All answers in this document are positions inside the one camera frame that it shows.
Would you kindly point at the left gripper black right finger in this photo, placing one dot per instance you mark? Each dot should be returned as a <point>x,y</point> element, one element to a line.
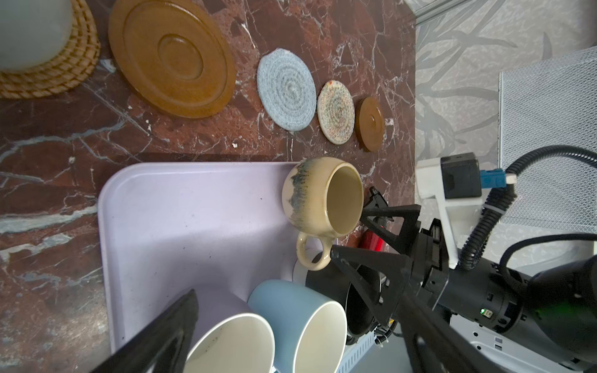
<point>431,343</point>

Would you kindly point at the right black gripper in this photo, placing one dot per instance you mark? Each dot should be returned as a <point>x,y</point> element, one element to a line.
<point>381,278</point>

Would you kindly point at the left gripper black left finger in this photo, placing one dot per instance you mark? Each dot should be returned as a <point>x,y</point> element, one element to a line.
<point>163,345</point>

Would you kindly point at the white mug purple handle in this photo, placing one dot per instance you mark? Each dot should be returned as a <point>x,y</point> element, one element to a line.
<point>229,336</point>

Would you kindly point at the black mug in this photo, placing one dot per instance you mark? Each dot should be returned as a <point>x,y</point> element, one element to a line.
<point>332,283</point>

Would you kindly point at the beige ceramic mug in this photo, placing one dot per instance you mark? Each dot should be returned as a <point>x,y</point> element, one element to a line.
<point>323,199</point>

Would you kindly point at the white mug blue handle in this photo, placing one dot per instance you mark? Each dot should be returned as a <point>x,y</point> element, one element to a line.
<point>310,329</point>

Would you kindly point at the amber round coaster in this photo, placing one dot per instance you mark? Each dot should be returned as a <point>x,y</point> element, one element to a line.
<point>370,124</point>

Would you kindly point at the white patterned woven coaster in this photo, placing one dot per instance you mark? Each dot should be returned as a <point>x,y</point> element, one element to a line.
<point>336,112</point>

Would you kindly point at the grey blue woven coaster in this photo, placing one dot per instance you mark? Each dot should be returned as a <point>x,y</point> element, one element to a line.
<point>287,90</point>

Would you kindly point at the brown wooden coaster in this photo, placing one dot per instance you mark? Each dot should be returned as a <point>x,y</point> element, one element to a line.
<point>174,56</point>

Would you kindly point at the woven straw coaster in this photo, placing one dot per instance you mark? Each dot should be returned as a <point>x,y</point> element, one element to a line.
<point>75,62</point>

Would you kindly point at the white speckled mug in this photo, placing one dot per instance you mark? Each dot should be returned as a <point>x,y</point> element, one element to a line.
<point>33,32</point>

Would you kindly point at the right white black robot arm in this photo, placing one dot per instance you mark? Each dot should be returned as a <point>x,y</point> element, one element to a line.
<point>552,313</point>

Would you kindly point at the red spray bottle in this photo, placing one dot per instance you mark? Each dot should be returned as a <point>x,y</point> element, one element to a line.
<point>372,242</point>

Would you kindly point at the lilac plastic tray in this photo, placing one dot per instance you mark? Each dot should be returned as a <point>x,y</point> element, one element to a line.
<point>166,227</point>

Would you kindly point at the white wire basket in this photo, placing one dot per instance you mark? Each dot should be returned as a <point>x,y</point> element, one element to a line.
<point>552,102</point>

